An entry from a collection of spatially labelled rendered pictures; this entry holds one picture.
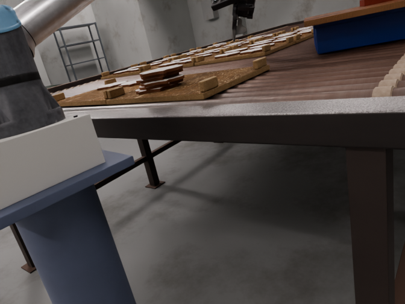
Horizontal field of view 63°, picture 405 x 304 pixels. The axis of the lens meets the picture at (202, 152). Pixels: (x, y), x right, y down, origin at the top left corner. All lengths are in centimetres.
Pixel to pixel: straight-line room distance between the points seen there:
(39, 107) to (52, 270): 33
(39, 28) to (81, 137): 31
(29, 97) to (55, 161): 13
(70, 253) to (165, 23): 791
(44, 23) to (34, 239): 47
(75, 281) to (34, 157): 28
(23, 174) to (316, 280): 127
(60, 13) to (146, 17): 729
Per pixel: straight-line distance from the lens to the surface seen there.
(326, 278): 159
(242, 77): 96
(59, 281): 78
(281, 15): 739
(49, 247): 74
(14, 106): 67
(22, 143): 63
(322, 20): 115
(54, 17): 89
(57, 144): 65
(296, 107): 61
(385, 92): 64
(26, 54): 71
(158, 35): 826
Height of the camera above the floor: 107
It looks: 19 degrees down
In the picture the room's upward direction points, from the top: 12 degrees counter-clockwise
